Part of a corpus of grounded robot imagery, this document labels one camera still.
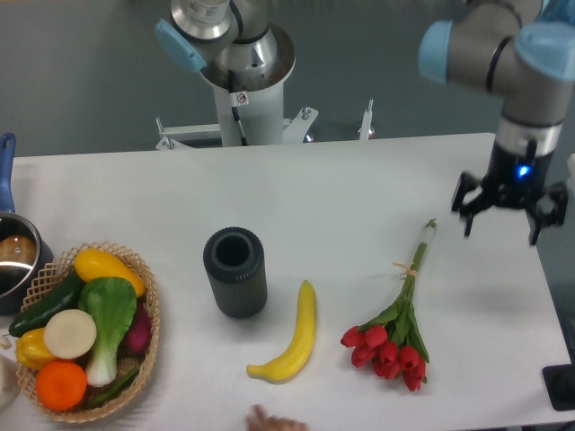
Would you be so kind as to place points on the yellow banana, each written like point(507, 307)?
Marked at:
point(288, 364)

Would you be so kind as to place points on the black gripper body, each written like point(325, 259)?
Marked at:
point(513, 181)

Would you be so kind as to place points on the yellow squash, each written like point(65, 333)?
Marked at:
point(95, 263)

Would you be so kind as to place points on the dark grey ribbed vase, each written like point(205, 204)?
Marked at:
point(234, 260)

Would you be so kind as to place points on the yellow bell pepper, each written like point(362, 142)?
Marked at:
point(31, 350)

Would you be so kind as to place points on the blue plastic bag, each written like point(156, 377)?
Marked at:
point(558, 11)

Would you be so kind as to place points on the blue handled saucepan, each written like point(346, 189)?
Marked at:
point(23, 251)

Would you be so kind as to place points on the orange fruit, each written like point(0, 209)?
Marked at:
point(61, 385)

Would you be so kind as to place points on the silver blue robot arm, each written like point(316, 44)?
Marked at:
point(522, 51)

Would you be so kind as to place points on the small garlic piece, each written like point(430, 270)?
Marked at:
point(5, 342)

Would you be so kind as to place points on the green bok choy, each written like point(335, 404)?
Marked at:
point(112, 303)

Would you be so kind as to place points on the person's hand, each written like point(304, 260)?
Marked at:
point(258, 419)

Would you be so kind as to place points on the dark green cucumber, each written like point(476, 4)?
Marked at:
point(65, 295)

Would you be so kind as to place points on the red tulip bouquet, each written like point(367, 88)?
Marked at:
point(391, 342)

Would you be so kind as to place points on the white round radish slice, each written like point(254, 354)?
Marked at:
point(70, 334)

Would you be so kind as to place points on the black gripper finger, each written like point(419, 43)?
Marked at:
point(469, 200)
point(547, 208)

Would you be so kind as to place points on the green chili pepper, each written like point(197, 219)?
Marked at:
point(114, 391)

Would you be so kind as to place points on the black device at edge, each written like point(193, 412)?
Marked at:
point(559, 383)

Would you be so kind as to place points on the woven wicker basket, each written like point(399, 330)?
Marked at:
point(138, 366)

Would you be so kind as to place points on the purple red onion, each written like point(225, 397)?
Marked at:
point(138, 337)

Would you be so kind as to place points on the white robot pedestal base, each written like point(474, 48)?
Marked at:
point(248, 87)

